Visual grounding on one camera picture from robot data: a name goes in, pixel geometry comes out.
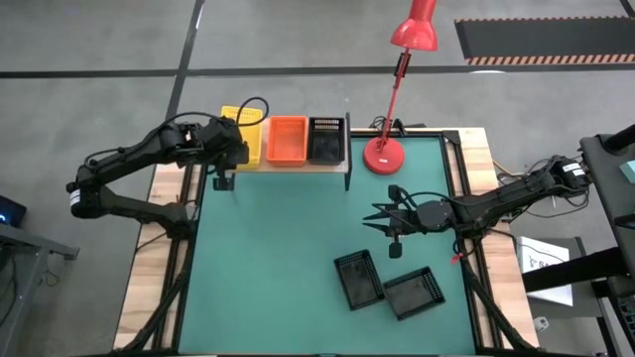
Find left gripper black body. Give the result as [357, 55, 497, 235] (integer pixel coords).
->
[197, 115, 251, 173]

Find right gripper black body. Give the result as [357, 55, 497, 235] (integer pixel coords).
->
[386, 199, 455, 239]

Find yellow plastic basket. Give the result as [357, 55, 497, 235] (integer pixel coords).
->
[220, 104, 264, 171]

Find orange plastic basket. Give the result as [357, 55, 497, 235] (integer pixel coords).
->
[266, 115, 309, 168]

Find black plastic basket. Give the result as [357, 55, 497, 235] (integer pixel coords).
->
[332, 249, 387, 312]
[381, 266, 446, 321]
[307, 116, 347, 167]

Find red desk lamp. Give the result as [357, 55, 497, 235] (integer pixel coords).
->
[361, 0, 440, 177]

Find white cardboard box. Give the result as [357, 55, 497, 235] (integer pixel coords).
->
[515, 235, 575, 308]

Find black equipment cart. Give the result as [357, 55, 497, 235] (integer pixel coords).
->
[520, 123, 635, 357]

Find black hazard-striped floor mat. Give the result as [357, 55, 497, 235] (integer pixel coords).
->
[453, 16, 635, 67]

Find black electronic device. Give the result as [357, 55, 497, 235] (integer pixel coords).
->
[0, 194, 28, 230]

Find grey metal table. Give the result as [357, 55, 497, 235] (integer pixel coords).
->
[0, 222, 81, 357]

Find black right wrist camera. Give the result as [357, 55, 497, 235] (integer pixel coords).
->
[387, 234, 405, 261]

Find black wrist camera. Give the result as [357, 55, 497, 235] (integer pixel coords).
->
[211, 168, 237, 193]
[387, 234, 405, 261]

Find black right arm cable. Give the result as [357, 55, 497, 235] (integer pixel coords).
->
[386, 183, 468, 210]

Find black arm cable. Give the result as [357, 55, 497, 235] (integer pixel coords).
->
[386, 183, 468, 210]
[234, 95, 271, 128]

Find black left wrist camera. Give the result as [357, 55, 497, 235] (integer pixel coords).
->
[211, 168, 237, 193]

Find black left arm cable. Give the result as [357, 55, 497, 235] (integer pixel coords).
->
[234, 95, 271, 128]

